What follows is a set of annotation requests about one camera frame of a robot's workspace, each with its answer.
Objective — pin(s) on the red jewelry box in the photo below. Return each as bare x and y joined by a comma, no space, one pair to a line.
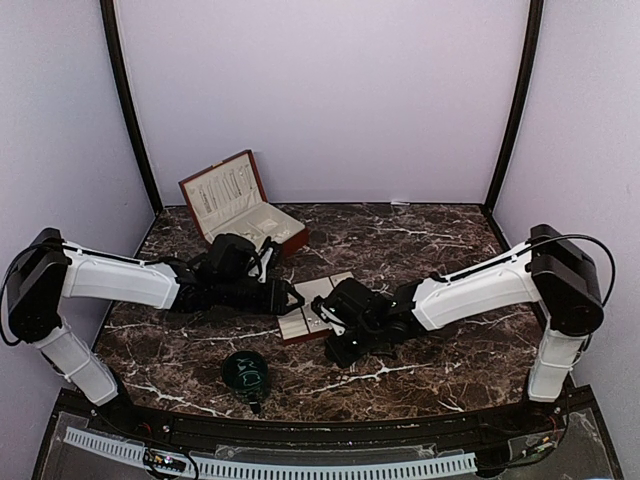
229,197

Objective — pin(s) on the left black frame post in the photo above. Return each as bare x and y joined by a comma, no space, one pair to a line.
117,61

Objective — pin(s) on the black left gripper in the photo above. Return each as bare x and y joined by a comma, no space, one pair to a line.
276,301

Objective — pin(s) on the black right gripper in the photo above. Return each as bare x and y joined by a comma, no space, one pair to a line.
341,356

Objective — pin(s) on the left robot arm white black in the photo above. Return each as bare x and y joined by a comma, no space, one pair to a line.
232,272

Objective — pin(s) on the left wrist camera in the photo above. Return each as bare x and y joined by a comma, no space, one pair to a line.
265,257

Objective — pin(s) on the right black frame post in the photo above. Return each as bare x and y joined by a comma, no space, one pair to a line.
525,71

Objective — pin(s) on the black frame post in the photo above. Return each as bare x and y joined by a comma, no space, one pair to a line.
525,71
117,61

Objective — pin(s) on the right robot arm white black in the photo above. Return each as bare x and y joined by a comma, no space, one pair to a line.
548,268

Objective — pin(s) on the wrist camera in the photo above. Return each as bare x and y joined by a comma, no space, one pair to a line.
327,316
265,257

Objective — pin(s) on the dark green glass mug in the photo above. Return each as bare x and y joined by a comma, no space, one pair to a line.
246,373

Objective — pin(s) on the black front rail base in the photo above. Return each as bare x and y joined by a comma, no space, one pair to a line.
487,431

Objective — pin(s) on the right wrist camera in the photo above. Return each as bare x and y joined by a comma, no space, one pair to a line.
327,316

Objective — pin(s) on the red jewelry tray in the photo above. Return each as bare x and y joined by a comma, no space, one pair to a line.
303,324

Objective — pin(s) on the white slotted cable duct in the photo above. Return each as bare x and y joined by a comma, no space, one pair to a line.
245,463

